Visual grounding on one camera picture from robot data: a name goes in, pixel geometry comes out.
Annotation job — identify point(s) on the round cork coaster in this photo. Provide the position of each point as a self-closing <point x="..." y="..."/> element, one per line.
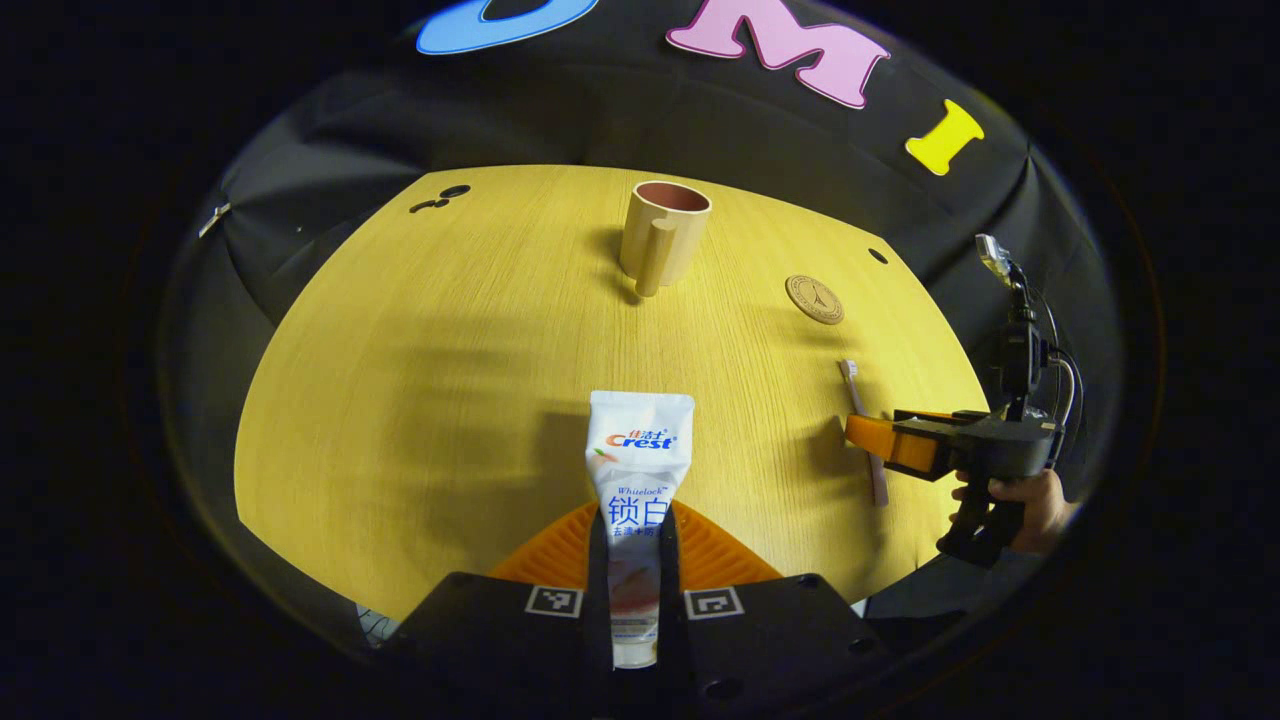
<point x="814" y="300"/>

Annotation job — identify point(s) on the black backdrop cloth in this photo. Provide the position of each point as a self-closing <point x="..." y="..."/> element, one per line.
<point x="600" y="120"/>

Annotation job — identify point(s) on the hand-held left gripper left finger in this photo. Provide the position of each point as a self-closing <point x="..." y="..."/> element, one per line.
<point x="480" y="640"/>

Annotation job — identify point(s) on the beige cup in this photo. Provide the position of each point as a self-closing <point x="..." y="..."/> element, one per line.
<point x="665" y="245"/>

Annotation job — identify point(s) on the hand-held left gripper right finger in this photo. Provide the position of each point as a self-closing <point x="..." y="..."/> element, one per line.
<point x="780" y="640"/>

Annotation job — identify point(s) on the silver cloth clip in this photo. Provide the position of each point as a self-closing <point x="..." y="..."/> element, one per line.
<point x="214" y="220"/>

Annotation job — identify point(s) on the pale pink toothbrush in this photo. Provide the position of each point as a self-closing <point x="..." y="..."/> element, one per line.
<point x="853" y="385"/>

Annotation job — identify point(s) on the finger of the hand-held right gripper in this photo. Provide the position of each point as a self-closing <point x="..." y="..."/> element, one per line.
<point x="940" y="414"/>
<point x="880" y="440"/>

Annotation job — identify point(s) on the white toothpaste tube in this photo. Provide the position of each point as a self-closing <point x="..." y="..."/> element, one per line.
<point x="640" y="450"/>

